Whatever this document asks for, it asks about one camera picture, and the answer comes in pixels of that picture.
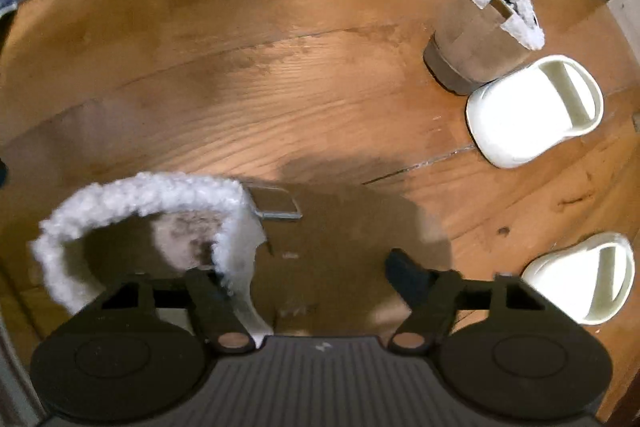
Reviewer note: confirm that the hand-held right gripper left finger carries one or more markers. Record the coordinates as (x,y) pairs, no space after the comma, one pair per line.
(210,302)

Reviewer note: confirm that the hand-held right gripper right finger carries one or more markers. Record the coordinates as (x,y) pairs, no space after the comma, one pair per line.
(407,277)

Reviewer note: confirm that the tan fur-lined boot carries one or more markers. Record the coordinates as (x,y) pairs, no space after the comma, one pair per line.
(470,47)
(325,247)

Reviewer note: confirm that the plain white slipper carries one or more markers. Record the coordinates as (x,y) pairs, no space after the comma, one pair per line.
(560,277)
(510,122)

